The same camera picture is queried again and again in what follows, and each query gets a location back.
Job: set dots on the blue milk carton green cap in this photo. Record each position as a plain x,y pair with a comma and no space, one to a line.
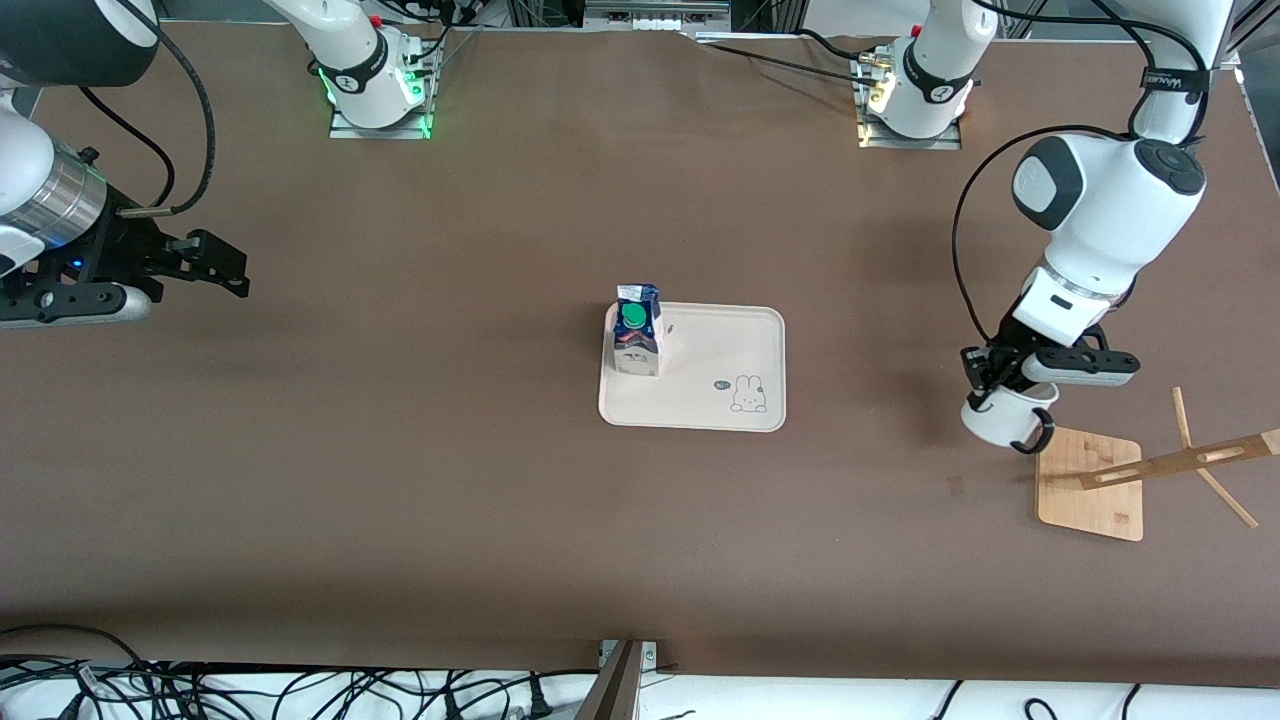
637,345

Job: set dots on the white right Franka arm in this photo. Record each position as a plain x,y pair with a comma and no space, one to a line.
355,50

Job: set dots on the white power strip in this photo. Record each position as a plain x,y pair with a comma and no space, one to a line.
655,12

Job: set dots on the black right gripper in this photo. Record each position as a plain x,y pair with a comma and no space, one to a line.
112,250

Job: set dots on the wooden mug stand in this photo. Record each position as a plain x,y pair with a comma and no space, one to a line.
1090,490

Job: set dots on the white tray with bunny print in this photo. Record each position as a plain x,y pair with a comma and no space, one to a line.
710,390

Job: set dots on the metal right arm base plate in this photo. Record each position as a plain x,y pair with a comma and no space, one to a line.
345,130

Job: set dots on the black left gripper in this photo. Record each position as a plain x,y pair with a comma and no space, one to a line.
1012,345

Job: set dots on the metal frame post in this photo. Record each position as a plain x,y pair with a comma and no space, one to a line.
620,690

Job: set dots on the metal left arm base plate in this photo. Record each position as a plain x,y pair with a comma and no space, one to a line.
900,142

